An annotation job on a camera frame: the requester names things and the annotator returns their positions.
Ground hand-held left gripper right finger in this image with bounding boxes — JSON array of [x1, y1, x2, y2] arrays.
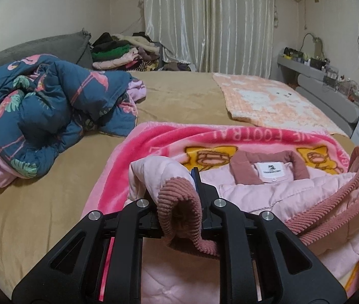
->
[[190, 167, 348, 304]]

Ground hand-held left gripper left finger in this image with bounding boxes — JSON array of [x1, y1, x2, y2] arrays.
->
[[11, 193, 164, 304]]

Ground pink quilted jacket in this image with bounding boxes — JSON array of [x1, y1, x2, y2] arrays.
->
[[81, 150, 359, 304]]

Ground pile of folded clothes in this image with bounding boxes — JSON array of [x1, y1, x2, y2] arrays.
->
[[91, 32, 196, 72]]

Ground pink printed blanket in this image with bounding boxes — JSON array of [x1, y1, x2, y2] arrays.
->
[[81, 121, 359, 304]]

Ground tan sheeted bed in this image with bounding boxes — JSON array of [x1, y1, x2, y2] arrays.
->
[[0, 70, 357, 298]]

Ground peach checked blanket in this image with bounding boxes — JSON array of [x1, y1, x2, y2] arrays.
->
[[213, 73, 349, 137]]

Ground blue flamingo print quilt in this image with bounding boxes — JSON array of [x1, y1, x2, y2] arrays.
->
[[0, 54, 148, 188]]

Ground grey padded bed footboard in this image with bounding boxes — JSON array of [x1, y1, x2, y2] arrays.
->
[[295, 73, 359, 130]]

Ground cream curtain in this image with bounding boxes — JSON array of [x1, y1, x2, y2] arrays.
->
[[143, 0, 278, 73]]

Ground clutter of small shelf things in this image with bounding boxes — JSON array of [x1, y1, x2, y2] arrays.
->
[[283, 33, 359, 102]]

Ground grey pillow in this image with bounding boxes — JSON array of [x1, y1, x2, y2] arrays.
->
[[0, 28, 94, 78]]

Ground grey wall shelf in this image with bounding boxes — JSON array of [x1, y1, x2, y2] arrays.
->
[[277, 55, 326, 81]]

